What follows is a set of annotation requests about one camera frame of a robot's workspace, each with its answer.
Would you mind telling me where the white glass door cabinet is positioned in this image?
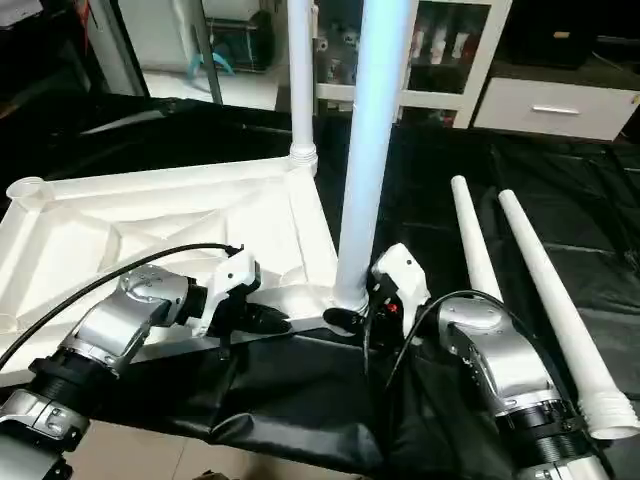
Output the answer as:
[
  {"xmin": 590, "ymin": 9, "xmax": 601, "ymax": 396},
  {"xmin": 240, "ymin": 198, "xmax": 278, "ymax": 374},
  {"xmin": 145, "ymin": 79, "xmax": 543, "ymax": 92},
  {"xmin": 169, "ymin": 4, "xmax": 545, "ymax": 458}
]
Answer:
[{"xmin": 310, "ymin": 0, "xmax": 514, "ymax": 129}]

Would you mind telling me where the white plastic table top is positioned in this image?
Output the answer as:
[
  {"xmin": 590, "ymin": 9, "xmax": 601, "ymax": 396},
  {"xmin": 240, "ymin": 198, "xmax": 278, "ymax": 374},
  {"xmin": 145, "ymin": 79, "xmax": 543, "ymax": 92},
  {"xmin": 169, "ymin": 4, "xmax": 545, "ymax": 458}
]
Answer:
[{"xmin": 0, "ymin": 155, "xmax": 347, "ymax": 387}]

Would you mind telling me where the white plastic table leg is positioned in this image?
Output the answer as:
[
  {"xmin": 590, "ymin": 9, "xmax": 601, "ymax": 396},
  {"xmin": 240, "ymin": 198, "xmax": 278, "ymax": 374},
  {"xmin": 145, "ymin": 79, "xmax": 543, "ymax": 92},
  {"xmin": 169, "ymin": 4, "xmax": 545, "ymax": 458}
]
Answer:
[
  {"xmin": 449, "ymin": 175, "xmax": 505, "ymax": 303},
  {"xmin": 497, "ymin": 189, "xmax": 640, "ymax": 442},
  {"xmin": 287, "ymin": 0, "xmax": 320, "ymax": 177},
  {"xmin": 329, "ymin": 0, "xmax": 417, "ymax": 313}
]

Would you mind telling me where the black table mat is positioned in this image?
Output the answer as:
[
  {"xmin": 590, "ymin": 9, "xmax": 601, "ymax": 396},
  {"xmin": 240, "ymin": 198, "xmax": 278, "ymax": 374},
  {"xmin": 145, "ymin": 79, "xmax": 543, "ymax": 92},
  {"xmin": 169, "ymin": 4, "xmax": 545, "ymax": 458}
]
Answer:
[{"xmin": 0, "ymin": 90, "xmax": 640, "ymax": 480}]

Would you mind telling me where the white drawer unit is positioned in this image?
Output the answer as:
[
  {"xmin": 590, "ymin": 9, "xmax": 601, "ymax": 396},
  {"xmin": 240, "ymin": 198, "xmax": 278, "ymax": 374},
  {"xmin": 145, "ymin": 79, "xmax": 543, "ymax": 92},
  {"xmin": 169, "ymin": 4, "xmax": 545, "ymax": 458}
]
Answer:
[{"xmin": 472, "ymin": 77, "xmax": 640, "ymax": 142}]

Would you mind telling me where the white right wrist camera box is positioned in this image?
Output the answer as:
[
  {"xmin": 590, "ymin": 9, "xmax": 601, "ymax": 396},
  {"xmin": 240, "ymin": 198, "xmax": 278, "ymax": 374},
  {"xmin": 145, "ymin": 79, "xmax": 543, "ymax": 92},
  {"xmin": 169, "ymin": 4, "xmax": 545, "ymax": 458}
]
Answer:
[{"xmin": 369, "ymin": 242, "xmax": 434, "ymax": 343}]

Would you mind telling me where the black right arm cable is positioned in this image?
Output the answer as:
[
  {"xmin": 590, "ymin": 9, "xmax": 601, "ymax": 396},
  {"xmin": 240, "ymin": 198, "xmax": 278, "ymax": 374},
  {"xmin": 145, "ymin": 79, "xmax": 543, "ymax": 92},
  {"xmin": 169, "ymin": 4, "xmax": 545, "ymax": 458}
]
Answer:
[{"xmin": 360, "ymin": 288, "xmax": 593, "ymax": 423}]

